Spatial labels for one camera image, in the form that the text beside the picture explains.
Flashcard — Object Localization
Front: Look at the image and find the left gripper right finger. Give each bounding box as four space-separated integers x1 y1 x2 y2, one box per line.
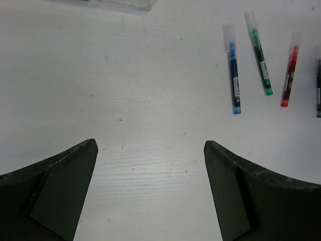
204 141 320 240

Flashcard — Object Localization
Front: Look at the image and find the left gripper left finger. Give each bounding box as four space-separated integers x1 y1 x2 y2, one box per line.
1 139 98 240

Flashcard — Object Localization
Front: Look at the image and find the black pen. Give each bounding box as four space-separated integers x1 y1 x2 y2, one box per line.
315 45 320 118

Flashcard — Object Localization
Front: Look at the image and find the red pen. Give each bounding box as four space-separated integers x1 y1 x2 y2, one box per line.
280 31 302 107

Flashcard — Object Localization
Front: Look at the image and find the blue pen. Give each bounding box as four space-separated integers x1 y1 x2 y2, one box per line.
222 23 241 114

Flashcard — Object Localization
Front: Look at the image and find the green pen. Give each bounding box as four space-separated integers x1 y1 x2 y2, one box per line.
244 11 273 95

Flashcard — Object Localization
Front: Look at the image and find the clear transparent container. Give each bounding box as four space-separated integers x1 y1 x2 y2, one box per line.
96 0 157 11

